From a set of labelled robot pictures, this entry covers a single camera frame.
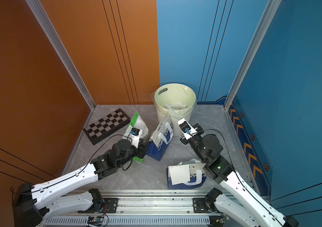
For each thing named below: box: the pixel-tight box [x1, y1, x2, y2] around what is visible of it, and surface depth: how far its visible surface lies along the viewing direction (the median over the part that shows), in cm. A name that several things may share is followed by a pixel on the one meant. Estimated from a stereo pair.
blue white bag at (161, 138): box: [146, 113, 174, 162], surface depth 81 cm
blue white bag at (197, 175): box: [166, 158, 208, 190], surface depth 66 cm
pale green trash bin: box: [150, 83, 197, 138], surface depth 96 cm
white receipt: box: [168, 164, 191, 186], surface depth 65 cm
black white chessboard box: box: [82, 108, 132, 146], surface depth 105 cm
